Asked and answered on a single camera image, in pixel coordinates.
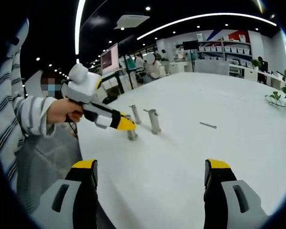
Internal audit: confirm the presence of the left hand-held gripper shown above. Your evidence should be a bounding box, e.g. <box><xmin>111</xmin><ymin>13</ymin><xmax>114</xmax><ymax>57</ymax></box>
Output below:
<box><xmin>61</xmin><ymin>63</ymin><xmax>136</xmax><ymax>131</ymax></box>

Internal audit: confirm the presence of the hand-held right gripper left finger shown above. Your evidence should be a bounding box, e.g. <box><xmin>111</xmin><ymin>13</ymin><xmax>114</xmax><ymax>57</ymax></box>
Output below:
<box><xmin>32</xmin><ymin>159</ymin><xmax>99</xmax><ymax>229</ymax></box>

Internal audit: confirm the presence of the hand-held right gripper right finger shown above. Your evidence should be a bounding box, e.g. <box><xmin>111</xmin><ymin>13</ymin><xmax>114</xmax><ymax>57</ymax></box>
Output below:
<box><xmin>203</xmin><ymin>158</ymin><xmax>269</xmax><ymax>229</ymax></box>

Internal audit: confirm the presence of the silver metal pin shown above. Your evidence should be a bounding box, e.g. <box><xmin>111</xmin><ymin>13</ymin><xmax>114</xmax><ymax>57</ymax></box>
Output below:
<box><xmin>129</xmin><ymin>104</ymin><xmax>142</xmax><ymax>125</ymax></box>
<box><xmin>147</xmin><ymin>109</ymin><xmax>162</xmax><ymax>135</ymax></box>
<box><xmin>126</xmin><ymin>114</ymin><xmax>139</xmax><ymax>141</ymax></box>

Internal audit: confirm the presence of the person's left forearm striped sleeve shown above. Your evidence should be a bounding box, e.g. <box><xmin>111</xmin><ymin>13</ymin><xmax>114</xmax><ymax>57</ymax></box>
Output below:
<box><xmin>12</xmin><ymin>95</ymin><xmax>57</xmax><ymax>137</ymax></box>

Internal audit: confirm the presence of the large display screen on stand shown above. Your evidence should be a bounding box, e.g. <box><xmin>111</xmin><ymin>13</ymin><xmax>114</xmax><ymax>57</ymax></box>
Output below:
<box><xmin>100</xmin><ymin>42</ymin><xmax>132</xmax><ymax>95</ymax></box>

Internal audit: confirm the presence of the person's body striped clothing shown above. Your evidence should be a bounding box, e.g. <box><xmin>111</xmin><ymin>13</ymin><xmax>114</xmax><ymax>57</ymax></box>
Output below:
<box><xmin>0</xmin><ymin>18</ymin><xmax>83</xmax><ymax>212</ymax></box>

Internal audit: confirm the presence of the square ceiling air vent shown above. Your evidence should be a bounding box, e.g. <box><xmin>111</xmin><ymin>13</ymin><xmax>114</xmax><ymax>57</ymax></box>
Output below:
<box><xmin>113</xmin><ymin>14</ymin><xmax>150</xmax><ymax>31</ymax></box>

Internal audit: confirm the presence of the white storage shelf with bins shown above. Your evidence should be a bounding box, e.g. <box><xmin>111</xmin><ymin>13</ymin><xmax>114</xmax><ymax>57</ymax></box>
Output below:
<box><xmin>197</xmin><ymin>39</ymin><xmax>253</xmax><ymax>63</ymax></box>

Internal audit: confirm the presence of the small green potted plant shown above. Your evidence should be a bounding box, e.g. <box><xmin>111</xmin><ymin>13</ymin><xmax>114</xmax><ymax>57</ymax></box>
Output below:
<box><xmin>251</xmin><ymin>58</ymin><xmax>263</xmax><ymax>70</ymax></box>

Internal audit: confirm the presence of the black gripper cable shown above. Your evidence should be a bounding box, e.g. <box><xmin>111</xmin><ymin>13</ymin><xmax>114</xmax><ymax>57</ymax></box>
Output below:
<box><xmin>61</xmin><ymin>80</ymin><xmax>79</xmax><ymax>139</ymax></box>

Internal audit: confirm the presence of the black wall monitor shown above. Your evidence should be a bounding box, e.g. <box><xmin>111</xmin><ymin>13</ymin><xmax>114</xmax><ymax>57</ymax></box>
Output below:
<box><xmin>182</xmin><ymin>40</ymin><xmax>200</xmax><ymax>51</ymax></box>

